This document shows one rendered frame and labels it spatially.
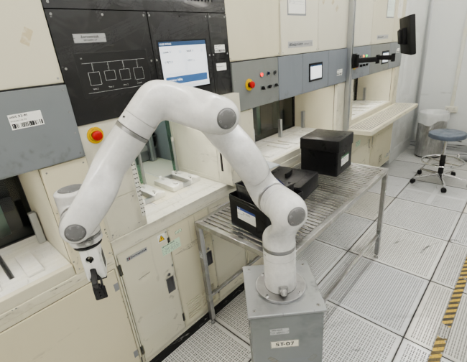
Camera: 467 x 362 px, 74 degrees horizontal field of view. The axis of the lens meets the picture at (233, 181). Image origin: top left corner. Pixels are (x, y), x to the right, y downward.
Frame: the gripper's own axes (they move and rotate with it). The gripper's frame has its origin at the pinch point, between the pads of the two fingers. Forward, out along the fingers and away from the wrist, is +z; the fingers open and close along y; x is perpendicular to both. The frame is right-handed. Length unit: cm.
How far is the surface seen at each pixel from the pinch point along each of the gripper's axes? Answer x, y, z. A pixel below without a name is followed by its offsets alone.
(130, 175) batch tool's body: -16, 56, -13
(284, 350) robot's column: -54, -12, 44
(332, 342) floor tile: -104, 20, 101
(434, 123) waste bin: -411, 198, 52
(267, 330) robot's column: -49, -10, 33
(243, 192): -67, 48, 6
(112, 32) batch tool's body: -21, 58, -71
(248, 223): -65, 40, 19
